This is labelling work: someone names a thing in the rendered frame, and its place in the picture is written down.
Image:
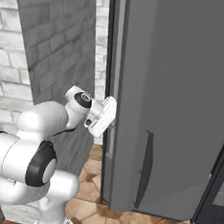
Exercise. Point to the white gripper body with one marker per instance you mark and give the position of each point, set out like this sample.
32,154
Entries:
104,117

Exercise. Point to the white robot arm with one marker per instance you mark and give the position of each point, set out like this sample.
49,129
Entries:
34,142

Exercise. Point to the grey fridge body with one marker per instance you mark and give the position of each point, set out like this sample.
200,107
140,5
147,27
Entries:
112,85

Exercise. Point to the grey fridge door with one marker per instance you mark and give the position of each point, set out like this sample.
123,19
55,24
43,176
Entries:
179,100

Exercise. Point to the black oven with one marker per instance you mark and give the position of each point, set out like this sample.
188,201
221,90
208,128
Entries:
214,193

